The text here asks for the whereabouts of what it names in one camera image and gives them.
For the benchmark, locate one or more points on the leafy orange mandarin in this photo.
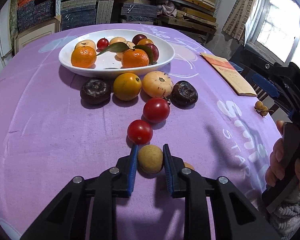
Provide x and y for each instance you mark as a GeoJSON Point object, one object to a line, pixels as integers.
{"type": "Point", "coordinates": [139, 56]}

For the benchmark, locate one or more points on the metal storage shelf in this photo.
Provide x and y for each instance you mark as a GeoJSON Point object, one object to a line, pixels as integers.
{"type": "Point", "coordinates": [195, 18]}

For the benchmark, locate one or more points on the longan pair on twig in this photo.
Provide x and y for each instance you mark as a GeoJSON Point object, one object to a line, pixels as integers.
{"type": "Point", "coordinates": [261, 109]}

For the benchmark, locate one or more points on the pale peach pepino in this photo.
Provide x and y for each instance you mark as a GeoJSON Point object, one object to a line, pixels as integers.
{"type": "Point", "coordinates": [86, 43]}

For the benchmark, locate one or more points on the purple tablecloth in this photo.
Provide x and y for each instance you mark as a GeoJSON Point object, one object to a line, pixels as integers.
{"type": "Point", "coordinates": [47, 135]}

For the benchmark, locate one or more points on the dark red plum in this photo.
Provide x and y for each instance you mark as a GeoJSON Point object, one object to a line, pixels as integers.
{"type": "Point", "coordinates": [137, 38]}
{"type": "Point", "coordinates": [155, 51]}

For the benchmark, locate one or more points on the large orange mandarin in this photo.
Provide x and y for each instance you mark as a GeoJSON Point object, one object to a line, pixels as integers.
{"type": "Point", "coordinates": [83, 57]}

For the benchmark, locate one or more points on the framed picture board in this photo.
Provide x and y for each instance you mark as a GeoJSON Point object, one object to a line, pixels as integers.
{"type": "Point", "coordinates": [35, 32]}

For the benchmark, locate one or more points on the blue folded cloth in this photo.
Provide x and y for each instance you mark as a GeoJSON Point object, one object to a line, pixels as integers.
{"type": "Point", "coordinates": [238, 68]}

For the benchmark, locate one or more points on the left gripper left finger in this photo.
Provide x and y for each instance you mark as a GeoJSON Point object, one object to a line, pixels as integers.
{"type": "Point", "coordinates": [86, 208]}

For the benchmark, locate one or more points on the striped pepino melon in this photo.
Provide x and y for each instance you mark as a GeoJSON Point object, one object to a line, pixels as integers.
{"type": "Point", "coordinates": [157, 84]}

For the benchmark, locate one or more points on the brown longan fruit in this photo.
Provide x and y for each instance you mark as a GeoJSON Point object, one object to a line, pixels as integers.
{"type": "Point", "coordinates": [150, 159]}
{"type": "Point", "coordinates": [187, 165]}

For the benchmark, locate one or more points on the person right hand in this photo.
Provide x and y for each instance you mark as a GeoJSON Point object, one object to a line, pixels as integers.
{"type": "Point", "coordinates": [276, 171]}

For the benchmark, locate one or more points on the small pepino melon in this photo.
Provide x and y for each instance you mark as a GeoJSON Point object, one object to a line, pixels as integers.
{"type": "Point", "coordinates": [123, 46]}

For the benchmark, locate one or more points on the checkered curtain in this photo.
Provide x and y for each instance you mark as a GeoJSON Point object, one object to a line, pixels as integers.
{"type": "Point", "coordinates": [237, 19]}

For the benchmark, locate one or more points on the white oval plate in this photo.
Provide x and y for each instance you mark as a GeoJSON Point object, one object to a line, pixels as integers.
{"type": "Point", "coordinates": [107, 64]}

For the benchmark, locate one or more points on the dark purple mangosteen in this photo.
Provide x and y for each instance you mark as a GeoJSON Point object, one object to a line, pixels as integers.
{"type": "Point", "coordinates": [95, 91]}
{"type": "Point", "coordinates": [184, 94]}

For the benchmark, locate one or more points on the red cherry tomato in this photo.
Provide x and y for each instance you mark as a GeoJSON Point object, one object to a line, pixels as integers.
{"type": "Point", "coordinates": [102, 44]}
{"type": "Point", "coordinates": [139, 132]}
{"type": "Point", "coordinates": [156, 110]}

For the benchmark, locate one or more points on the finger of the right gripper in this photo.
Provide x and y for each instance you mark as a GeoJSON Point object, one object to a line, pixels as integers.
{"type": "Point", "coordinates": [274, 73]}
{"type": "Point", "coordinates": [273, 92]}

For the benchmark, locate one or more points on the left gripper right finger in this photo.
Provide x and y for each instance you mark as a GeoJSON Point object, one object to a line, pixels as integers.
{"type": "Point", "coordinates": [213, 207]}

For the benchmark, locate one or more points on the large yellow pepino melon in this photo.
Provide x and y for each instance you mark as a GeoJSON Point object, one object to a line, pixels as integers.
{"type": "Point", "coordinates": [116, 39]}

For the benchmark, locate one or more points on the brown paper notebook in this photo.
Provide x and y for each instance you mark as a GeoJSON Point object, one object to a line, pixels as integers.
{"type": "Point", "coordinates": [236, 81]}

